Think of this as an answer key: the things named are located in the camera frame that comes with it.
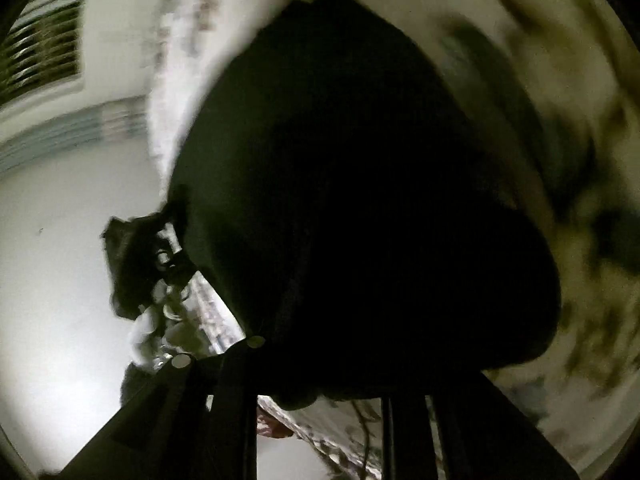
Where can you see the barred window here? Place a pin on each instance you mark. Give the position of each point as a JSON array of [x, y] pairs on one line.
[[42, 50]]

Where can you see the dark striped sweater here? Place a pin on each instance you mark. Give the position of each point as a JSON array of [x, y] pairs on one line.
[[350, 210]]

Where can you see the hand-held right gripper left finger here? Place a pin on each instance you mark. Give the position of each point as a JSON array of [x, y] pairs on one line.
[[200, 410]]

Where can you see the floral quilt bed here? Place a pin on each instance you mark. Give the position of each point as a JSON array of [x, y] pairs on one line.
[[575, 110]]

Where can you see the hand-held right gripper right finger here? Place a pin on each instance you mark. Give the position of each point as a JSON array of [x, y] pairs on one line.
[[480, 440]]

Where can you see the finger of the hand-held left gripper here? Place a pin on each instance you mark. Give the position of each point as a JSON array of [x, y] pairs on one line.
[[175, 255]]

